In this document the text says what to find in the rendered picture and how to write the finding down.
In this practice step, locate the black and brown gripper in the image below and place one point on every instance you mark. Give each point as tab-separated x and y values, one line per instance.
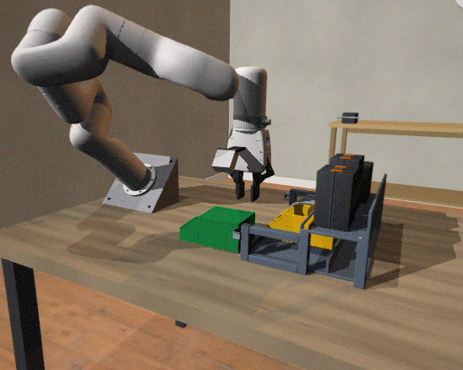
256	158

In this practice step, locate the grey open bin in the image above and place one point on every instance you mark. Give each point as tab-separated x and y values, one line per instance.
307	200

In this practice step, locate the grey metal rack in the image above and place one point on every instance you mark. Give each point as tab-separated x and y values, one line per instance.
338	263

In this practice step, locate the green bin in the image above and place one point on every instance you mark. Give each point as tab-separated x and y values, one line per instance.
214	228

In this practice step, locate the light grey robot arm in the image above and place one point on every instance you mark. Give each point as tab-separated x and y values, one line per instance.
97	35

